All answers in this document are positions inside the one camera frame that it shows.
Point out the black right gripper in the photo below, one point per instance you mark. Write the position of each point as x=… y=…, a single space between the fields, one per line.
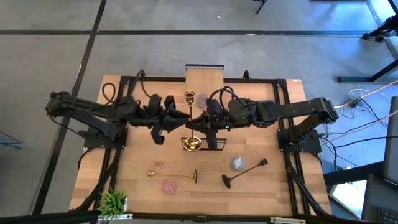
x=217 y=119

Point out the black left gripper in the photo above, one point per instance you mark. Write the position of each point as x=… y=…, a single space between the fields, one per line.
x=155 y=119

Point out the gold candlestick holder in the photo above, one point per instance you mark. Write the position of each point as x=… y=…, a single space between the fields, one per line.
x=192 y=143
x=195 y=176

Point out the mauve patterned round candle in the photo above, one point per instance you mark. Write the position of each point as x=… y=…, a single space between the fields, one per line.
x=201 y=100

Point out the black candlestick holder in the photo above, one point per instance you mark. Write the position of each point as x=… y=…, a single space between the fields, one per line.
x=226 y=181

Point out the pink patterned round candle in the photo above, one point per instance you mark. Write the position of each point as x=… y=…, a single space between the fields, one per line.
x=168 y=186

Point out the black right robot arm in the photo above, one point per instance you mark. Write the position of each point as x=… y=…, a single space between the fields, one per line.
x=295 y=110

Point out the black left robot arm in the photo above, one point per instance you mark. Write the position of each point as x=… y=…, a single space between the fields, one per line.
x=87 y=107

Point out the black table clamp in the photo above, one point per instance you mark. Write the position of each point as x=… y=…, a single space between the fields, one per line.
x=246 y=75
x=142 y=74

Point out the green potted plant white pot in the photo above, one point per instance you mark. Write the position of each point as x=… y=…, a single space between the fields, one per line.
x=112 y=203

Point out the black stand leg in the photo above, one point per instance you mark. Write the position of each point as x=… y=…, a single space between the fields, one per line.
x=261 y=6

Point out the black desk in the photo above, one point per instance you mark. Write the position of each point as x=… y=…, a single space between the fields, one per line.
x=348 y=174

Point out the white flat panel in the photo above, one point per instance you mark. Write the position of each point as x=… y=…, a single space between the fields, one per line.
x=348 y=196

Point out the grey floor stand foot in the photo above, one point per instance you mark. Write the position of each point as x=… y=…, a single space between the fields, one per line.
x=12 y=144

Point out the black table base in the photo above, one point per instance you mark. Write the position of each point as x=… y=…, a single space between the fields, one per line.
x=367 y=79

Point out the grey monitor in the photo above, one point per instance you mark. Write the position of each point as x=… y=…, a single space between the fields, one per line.
x=392 y=140

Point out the person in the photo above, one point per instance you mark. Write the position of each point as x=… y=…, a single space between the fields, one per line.
x=377 y=35

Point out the black keyboard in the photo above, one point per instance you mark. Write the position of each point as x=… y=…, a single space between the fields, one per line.
x=388 y=215

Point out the wooden shelf black metal frame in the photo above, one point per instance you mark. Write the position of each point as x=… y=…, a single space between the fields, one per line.
x=203 y=77

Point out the black aluminium table frame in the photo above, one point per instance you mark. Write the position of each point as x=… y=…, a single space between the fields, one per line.
x=248 y=80

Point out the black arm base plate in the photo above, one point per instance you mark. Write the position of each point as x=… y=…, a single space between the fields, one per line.
x=314 y=148
x=93 y=141

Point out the black frame crossbar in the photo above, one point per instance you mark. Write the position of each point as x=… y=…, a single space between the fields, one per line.
x=242 y=219

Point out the silver metal bracket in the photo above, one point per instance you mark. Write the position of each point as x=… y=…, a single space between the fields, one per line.
x=287 y=220

